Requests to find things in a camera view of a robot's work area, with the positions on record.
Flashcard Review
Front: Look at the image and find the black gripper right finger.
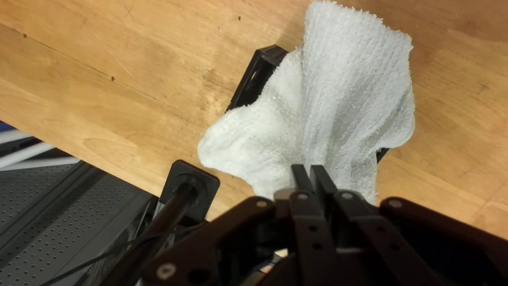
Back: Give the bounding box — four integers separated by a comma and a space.
309, 163, 508, 286

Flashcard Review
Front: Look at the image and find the white diagonal pole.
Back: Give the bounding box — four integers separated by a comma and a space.
0, 141, 81, 171

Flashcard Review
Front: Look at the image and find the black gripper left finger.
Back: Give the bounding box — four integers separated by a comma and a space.
139, 163, 331, 286

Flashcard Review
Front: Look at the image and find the white terry towel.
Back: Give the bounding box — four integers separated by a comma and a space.
196, 0, 417, 206

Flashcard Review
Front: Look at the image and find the black vertical pole with base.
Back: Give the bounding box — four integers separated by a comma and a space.
100, 157, 220, 286

